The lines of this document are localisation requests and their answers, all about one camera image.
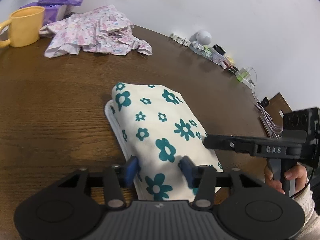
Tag pink floral garment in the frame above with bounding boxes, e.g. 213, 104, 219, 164
39, 5, 153, 58

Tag purple cables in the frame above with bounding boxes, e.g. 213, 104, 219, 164
254, 95, 283, 138

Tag white astronaut speaker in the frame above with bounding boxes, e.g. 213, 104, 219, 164
189, 30, 212, 53

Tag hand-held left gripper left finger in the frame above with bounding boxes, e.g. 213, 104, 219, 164
58, 156, 139, 209

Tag black charger adapter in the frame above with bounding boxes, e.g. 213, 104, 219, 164
212, 44, 227, 55

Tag wooden chair back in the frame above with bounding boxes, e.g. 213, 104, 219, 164
260, 92, 293, 138

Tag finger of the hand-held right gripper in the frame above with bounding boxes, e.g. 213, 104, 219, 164
204, 134, 266, 156

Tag cream green floral dress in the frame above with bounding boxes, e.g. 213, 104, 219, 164
104, 82, 224, 202

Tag black cable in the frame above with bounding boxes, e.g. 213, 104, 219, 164
294, 166, 316, 199

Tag white charging cable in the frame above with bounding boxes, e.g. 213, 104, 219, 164
246, 67, 258, 90

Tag white cable clip holder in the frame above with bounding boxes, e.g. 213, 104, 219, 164
170, 33, 190, 47

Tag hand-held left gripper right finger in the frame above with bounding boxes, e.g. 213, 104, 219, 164
178, 156, 263, 209

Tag grey tin box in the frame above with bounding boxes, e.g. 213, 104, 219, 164
210, 51, 224, 64

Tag yellow mug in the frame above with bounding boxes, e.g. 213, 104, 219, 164
0, 6, 46, 48

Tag person's right hand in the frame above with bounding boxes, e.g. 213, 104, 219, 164
264, 164, 311, 197

